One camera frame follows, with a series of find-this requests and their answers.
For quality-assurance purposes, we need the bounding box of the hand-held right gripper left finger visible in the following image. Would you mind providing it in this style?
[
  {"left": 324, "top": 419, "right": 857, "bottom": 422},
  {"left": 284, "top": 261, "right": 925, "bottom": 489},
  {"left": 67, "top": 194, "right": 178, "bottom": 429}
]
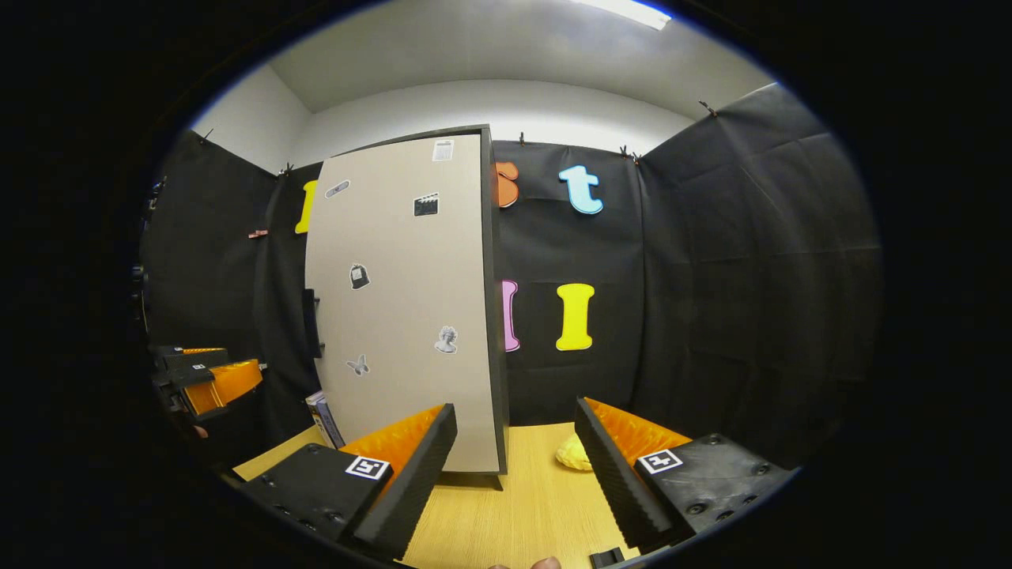
[{"left": 237, "top": 403, "right": 459, "bottom": 562}]

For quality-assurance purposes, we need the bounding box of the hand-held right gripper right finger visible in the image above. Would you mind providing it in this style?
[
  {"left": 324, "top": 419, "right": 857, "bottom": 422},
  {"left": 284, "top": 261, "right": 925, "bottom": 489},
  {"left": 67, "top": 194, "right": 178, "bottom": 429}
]
[{"left": 573, "top": 397, "right": 798, "bottom": 552}]

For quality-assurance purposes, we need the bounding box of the black door handle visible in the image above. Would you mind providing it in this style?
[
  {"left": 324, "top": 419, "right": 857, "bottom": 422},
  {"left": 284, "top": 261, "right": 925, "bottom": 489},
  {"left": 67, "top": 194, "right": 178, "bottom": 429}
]
[{"left": 301, "top": 288, "right": 324, "bottom": 361}]

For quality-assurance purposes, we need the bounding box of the grey cabinet door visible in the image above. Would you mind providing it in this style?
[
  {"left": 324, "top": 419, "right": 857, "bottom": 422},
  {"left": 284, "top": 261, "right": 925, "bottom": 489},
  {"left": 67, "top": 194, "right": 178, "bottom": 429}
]
[{"left": 304, "top": 130, "right": 504, "bottom": 475}]

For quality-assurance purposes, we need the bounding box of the yellow plush ball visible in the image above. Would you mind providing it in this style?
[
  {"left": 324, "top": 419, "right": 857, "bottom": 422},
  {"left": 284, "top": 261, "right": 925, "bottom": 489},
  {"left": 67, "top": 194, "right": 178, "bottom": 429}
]
[{"left": 553, "top": 432, "right": 595, "bottom": 473}]

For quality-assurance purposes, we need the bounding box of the white spine book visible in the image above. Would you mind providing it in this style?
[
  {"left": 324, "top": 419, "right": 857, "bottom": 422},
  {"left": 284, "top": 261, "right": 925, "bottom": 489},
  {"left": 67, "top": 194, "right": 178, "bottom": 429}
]
[{"left": 305, "top": 390, "right": 333, "bottom": 449}]

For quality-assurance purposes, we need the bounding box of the blue spine book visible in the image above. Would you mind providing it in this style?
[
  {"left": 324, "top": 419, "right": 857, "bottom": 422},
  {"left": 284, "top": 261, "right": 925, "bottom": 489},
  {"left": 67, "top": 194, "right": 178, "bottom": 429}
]
[{"left": 315, "top": 392, "right": 347, "bottom": 450}]

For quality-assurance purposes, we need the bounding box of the black backdrop cloth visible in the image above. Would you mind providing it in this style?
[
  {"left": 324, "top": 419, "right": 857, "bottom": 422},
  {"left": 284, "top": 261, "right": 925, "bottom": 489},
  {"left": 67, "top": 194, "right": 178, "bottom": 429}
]
[{"left": 137, "top": 82, "right": 883, "bottom": 475}]

